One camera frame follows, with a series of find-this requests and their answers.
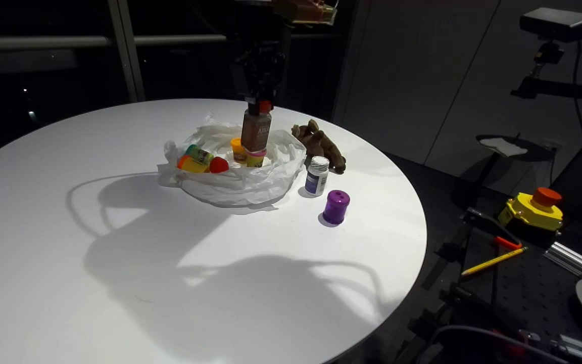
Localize brown moose plush toy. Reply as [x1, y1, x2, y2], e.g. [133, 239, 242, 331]
[292, 120, 350, 176]

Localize white plastic bag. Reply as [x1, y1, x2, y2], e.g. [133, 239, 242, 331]
[159, 120, 307, 211]

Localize aluminium extrusion bar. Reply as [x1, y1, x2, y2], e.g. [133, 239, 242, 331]
[546, 240, 582, 274]

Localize grey horizontal railing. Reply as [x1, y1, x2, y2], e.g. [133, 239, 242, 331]
[0, 33, 232, 54]

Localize grey plate on tripod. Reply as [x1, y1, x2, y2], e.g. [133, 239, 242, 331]
[476, 134, 559, 163]

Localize large yellow tub orange lid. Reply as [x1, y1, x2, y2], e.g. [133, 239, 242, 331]
[176, 154, 210, 176]

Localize small white-lid jar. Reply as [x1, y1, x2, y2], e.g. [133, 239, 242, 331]
[304, 154, 333, 198]

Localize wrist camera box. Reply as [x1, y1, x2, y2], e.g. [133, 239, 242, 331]
[273, 0, 341, 28]

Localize red toy strawberry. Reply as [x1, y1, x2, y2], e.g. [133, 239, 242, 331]
[209, 155, 230, 176]

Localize grey floor cable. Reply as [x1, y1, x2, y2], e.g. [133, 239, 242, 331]
[431, 322, 582, 364]

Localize yellow emergency stop button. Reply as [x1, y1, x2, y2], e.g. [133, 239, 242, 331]
[498, 185, 567, 233]

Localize red-handled tool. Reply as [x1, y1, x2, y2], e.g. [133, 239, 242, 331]
[491, 235, 523, 253]

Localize yellow pencil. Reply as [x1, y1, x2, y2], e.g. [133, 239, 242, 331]
[460, 244, 528, 278]

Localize orange-lid spice jar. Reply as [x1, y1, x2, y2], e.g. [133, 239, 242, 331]
[239, 98, 276, 154]

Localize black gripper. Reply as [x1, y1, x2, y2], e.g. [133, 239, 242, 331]
[232, 40, 295, 122]

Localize black camera on stand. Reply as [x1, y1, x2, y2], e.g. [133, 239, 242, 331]
[512, 5, 582, 104]

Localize purple shaker container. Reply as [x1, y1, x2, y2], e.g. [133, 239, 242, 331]
[319, 187, 353, 226]

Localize grey window post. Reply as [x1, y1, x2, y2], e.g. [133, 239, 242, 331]
[105, 0, 147, 103]

